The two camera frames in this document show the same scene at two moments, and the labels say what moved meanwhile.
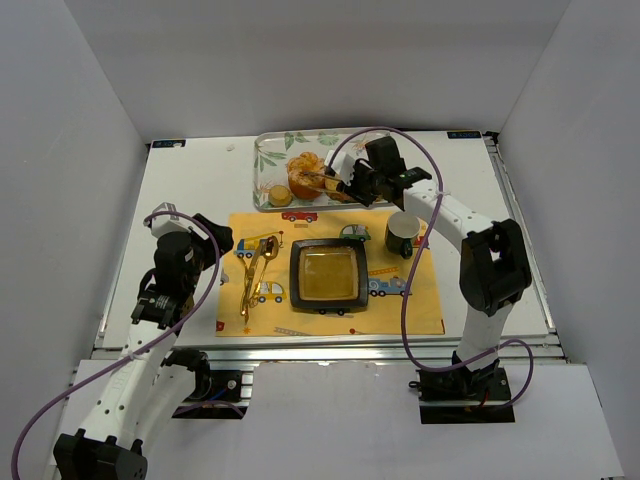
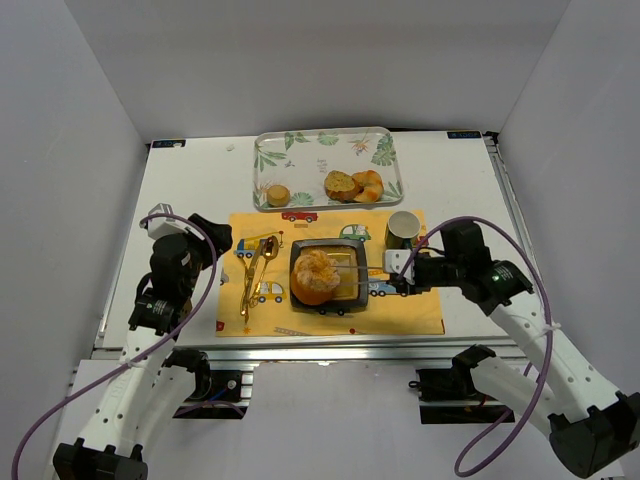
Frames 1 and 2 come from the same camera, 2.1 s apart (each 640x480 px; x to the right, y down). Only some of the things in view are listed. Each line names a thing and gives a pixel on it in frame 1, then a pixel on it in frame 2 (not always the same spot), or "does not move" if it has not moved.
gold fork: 244,288 does not move
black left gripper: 215,238 does not move
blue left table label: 168,143 does not move
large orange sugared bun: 306,175 → 315,276
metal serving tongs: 325,176 → 349,266
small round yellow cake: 280,196 does not move
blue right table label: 464,135 does not move
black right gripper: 356,181 → 417,273
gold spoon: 270,250 does not move
